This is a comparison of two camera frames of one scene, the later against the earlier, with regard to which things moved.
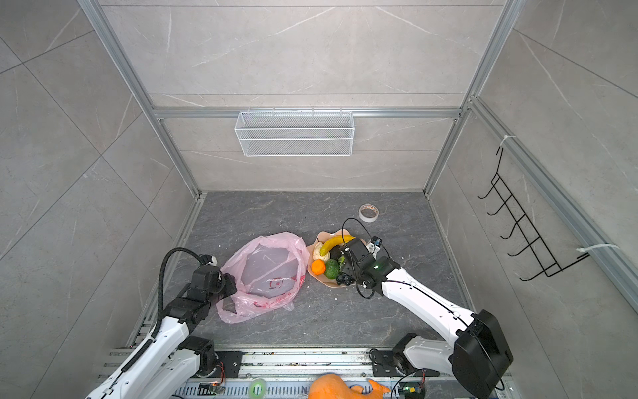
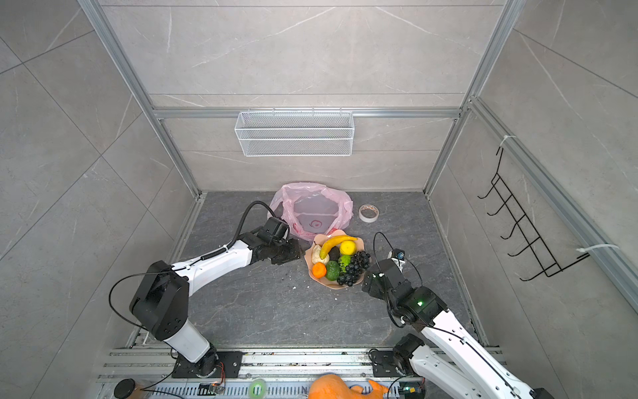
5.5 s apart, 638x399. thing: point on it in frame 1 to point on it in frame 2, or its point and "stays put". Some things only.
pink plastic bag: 267,273 to 311,209
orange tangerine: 318,267 stays put
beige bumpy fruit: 316,254 stays put
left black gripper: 230,283 to 296,251
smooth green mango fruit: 331,268 stays put
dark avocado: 335,252 stays put
